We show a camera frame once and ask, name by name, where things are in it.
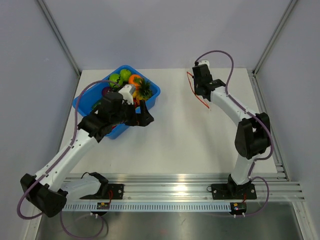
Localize left circuit board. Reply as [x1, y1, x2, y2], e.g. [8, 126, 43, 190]
[96, 202, 111, 211]

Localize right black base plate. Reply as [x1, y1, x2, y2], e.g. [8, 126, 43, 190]
[207, 182, 257, 200]

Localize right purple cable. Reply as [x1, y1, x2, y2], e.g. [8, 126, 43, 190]
[194, 50, 274, 218]

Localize aluminium frame post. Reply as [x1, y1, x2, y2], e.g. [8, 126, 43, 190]
[252, 0, 299, 77]
[35, 0, 82, 78]

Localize toy pineapple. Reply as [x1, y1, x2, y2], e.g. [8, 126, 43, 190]
[135, 78, 153, 102]

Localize blue plastic bin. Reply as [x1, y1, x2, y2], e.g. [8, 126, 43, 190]
[72, 65, 161, 142]

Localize green striped toy melon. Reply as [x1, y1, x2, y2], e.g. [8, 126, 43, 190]
[108, 73, 123, 88]

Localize circuit board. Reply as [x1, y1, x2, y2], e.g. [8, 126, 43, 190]
[96, 202, 111, 211]
[230, 202, 247, 215]

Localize white slotted cable duct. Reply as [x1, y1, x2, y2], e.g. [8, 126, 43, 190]
[63, 201, 231, 213]

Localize toy orange persimmon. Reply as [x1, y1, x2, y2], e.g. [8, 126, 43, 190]
[128, 74, 143, 88]

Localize right aluminium frame post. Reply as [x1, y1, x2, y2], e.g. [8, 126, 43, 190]
[252, 0, 299, 77]

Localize right circuit board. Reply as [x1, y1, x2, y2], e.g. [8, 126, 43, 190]
[230, 202, 247, 215]

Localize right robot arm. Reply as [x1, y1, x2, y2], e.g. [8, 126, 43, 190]
[192, 63, 271, 200]

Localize clear orange-zip bag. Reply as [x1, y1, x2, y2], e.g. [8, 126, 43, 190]
[186, 71, 212, 111]

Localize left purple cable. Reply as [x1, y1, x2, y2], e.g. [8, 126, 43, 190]
[16, 79, 123, 238]

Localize aluminium front rail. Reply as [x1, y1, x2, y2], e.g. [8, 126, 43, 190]
[62, 173, 306, 203]

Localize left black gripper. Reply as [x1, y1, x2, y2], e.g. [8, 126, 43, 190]
[110, 100, 154, 127]

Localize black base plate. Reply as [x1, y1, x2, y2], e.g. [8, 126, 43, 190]
[207, 182, 257, 200]
[104, 183, 125, 200]

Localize green toy apple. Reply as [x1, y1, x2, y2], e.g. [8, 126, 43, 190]
[119, 69, 132, 82]

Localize purple toy onion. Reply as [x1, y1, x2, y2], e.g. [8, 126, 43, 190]
[101, 86, 113, 97]

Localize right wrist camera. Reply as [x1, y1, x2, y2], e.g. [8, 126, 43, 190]
[197, 59, 210, 67]

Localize left aluminium frame post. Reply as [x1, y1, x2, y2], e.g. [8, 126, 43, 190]
[35, 0, 82, 78]

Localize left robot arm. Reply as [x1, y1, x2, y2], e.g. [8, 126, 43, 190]
[20, 92, 154, 218]

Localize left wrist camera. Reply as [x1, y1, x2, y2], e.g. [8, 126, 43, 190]
[118, 84, 136, 105]

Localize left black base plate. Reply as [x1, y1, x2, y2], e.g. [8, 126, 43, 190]
[104, 183, 125, 200]

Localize purple cable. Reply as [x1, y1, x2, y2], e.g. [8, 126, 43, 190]
[194, 50, 274, 218]
[16, 79, 123, 238]

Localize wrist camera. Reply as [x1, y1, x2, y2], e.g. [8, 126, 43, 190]
[197, 59, 210, 67]
[118, 84, 136, 105]

